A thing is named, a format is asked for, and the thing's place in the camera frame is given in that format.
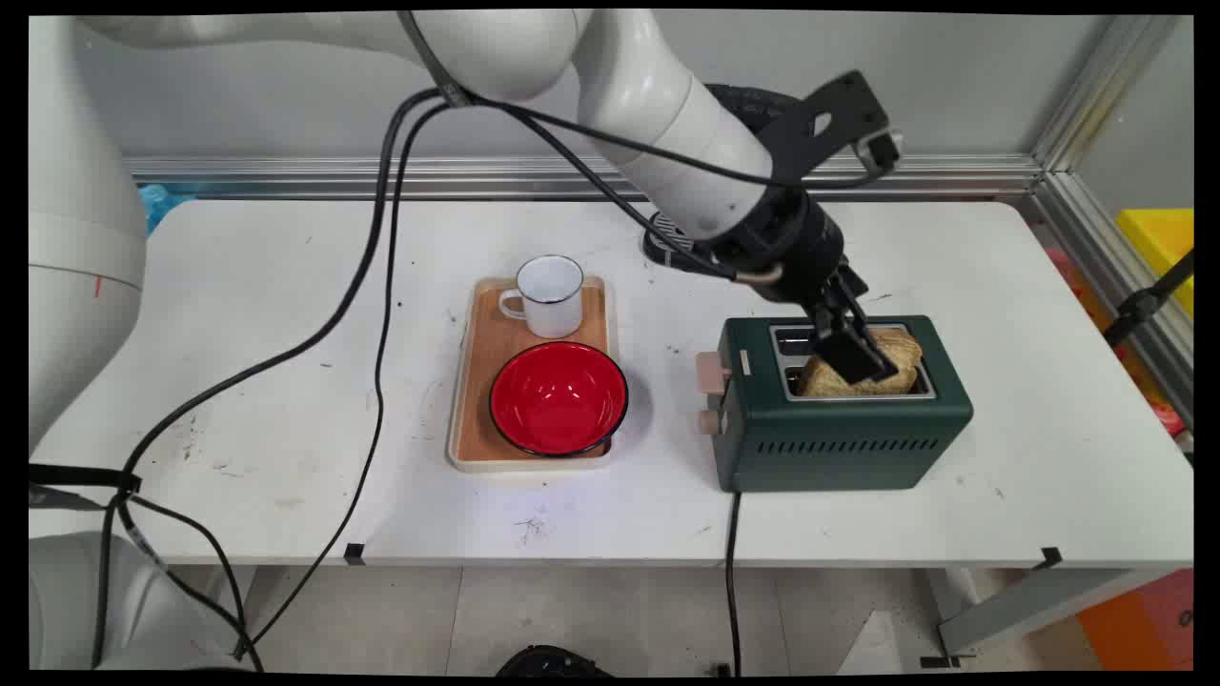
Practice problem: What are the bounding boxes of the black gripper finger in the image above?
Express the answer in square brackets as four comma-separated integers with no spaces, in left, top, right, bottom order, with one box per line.
[837,270,885,336]
[808,293,894,387]

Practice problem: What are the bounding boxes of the aluminium frame corner post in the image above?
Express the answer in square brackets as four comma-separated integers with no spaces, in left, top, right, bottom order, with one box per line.
[1032,14,1180,174]

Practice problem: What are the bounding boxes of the yellow plastic bin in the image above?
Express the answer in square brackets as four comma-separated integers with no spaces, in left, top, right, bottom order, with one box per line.
[1115,208,1194,317]

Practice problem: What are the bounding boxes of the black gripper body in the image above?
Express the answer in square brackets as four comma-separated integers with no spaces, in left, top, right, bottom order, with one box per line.
[707,189,866,313]

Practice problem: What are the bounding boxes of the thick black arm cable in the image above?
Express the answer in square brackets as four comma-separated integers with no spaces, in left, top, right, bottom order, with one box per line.
[238,95,458,663]
[91,88,454,668]

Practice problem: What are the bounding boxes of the black stand clamp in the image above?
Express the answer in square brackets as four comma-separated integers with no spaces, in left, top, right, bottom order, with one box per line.
[1103,250,1194,347]

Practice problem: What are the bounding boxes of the black round floor object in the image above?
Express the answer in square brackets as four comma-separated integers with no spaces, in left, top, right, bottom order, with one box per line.
[494,645,613,678]

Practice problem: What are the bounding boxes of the black coffee machine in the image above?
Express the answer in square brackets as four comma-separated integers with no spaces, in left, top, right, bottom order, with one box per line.
[642,83,811,279]

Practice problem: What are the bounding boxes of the wooden tray with white rim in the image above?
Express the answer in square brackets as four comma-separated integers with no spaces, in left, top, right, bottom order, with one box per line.
[446,275,621,474]

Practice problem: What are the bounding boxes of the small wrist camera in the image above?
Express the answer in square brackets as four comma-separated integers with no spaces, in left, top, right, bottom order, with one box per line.
[858,129,903,174]

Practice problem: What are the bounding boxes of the dark green toaster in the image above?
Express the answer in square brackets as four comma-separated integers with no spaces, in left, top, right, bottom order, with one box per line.
[715,315,974,494]

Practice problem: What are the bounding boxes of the thin black camera cable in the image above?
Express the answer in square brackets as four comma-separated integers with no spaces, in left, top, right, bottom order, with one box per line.
[456,91,883,187]

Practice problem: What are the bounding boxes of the black toaster power cord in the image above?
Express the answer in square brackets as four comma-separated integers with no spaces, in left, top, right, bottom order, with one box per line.
[722,490,745,677]

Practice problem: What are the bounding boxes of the blue plastic bag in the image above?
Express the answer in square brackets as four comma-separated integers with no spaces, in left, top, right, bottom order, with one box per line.
[138,183,198,235]

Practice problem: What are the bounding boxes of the slanted aluminium side rail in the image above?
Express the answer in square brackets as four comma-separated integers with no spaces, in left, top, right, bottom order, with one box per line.
[1022,171,1194,434]

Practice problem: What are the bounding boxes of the white enamel mug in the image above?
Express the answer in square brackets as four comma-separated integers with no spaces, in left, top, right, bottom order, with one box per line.
[498,255,586,340]

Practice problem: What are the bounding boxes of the orange box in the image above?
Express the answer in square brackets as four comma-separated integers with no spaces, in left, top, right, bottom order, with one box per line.
[1076,569,1194,671]

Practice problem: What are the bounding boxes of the grey table leg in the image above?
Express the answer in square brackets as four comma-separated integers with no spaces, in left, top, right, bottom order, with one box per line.
[918,567,1160,669]

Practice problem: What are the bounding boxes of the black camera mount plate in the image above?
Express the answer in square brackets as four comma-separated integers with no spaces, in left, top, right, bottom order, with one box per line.
[758,71,895,189]

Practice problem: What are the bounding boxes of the horizontal aluminium frame rail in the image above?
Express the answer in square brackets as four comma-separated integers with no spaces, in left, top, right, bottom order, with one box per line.
[124,154,1045,202]

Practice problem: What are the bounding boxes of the black cable strap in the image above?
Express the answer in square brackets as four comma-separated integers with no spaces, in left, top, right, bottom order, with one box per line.
[29,463,143,512]

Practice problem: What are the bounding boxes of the toasted bread slice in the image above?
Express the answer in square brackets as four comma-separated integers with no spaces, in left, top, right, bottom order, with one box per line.
[797,328,925,397]

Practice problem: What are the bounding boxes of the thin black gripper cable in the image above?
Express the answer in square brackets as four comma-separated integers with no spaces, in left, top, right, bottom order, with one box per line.
[496,103,784,285]

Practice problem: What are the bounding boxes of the red bowl with black rim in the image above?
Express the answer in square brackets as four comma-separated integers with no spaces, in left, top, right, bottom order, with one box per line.
[489,341,630,458]

